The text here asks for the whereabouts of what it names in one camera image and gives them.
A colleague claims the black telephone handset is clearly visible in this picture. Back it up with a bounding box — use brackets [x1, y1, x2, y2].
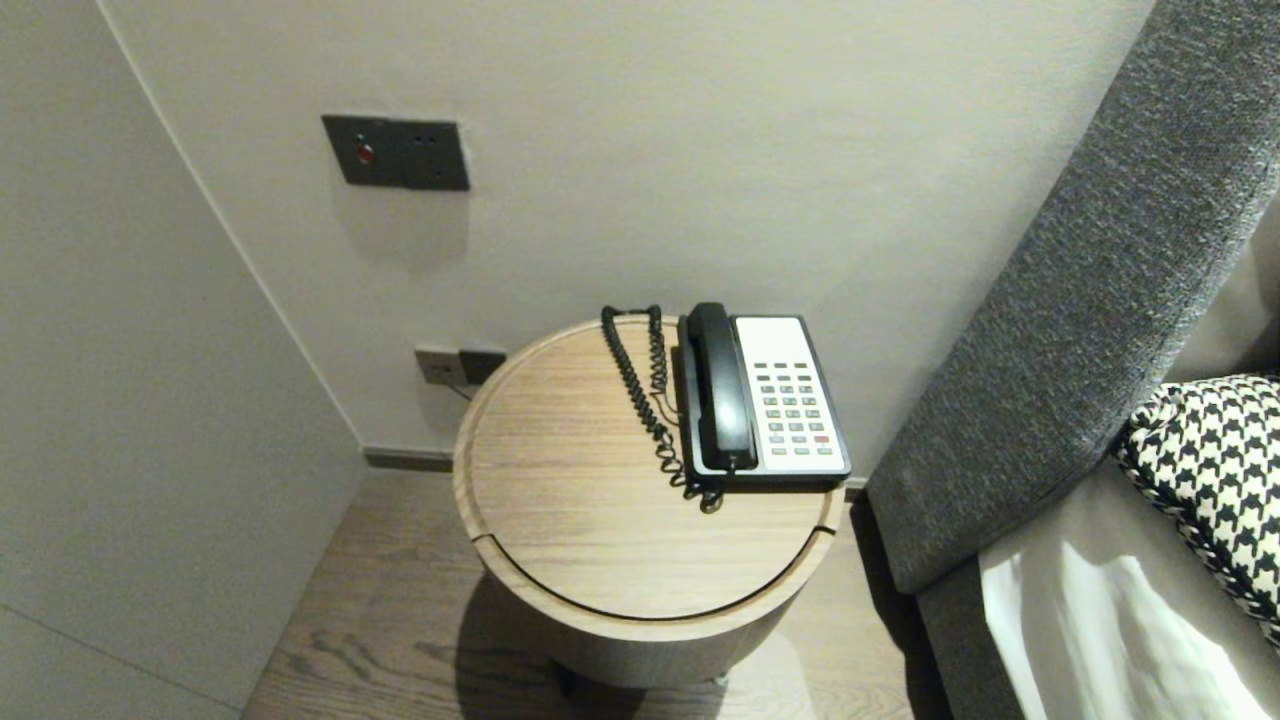
[686, 302, 759, 473]

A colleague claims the round wooden nightstand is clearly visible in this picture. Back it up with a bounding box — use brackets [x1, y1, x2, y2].
[452, 313, 849, 626]

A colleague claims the black and white desk telephone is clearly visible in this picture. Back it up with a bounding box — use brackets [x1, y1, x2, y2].
[676, 314, 854, 491]

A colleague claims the dark skirting board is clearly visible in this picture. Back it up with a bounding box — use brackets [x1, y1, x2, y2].
[362, 447, 456, 473]

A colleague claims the grey fabric headboard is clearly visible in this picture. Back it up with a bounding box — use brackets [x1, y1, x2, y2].
[865, 0, 1280, 596]

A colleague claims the beige bed duvet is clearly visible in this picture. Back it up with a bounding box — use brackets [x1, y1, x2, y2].
[978, 455, 1280, 720]

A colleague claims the black white houndstooth pillow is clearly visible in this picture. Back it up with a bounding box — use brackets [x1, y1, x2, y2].
[1112, 374, 1280, 646]

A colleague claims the black coiled phone cord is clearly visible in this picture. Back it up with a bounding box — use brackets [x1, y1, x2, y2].
[600, 305, 726, 515]

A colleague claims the beige wall socket plate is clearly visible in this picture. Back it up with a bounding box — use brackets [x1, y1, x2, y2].
[415, 346, 466, 387]

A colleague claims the dark wall switch panel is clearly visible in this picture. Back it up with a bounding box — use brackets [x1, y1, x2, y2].
[321, 114, 471, 192]

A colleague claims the grey fabric bed frame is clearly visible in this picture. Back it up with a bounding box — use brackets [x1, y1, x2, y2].
[915, 555, 1011, 720]

